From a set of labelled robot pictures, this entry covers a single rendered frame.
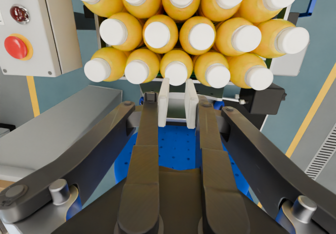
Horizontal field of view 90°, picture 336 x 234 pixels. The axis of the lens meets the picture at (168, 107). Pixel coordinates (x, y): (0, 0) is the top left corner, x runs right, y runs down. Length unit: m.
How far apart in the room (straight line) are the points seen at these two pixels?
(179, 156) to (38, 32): 0.34
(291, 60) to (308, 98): 1.24
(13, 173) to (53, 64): 0.52
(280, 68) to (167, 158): 0.44
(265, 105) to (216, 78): 0.20
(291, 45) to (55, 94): 1.76
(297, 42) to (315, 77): 1.48
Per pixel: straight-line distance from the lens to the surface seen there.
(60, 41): 0.39
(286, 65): 0.63
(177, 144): 0.41
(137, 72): 0.30
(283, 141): 1.98
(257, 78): 0.33
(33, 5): 0.37
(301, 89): 1.79
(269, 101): 0.48
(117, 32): 0.30
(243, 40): 0.31
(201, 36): 0.29
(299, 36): 0.34
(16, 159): 0.89
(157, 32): 0.29
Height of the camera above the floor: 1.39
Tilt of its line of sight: 66 degrees down
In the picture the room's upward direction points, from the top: 173 degrees counter-clockwise
